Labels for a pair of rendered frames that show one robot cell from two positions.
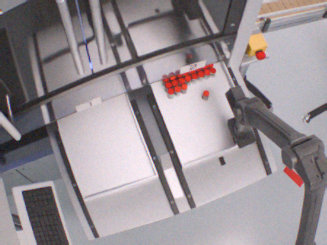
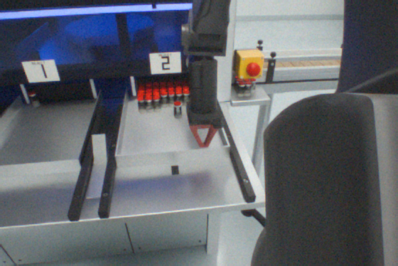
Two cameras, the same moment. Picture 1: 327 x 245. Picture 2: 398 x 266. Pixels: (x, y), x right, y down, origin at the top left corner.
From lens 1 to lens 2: 130 cm
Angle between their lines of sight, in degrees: 40
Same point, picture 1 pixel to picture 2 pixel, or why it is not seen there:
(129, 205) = (19, 194)
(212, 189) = (146, 198)
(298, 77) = not seen: hidden behind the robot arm
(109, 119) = (70, 118)
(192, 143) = (143, 146)
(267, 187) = not seen: outside the picture
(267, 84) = not seen: hidden behind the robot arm
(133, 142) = (79, 136)
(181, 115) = (145, 125)
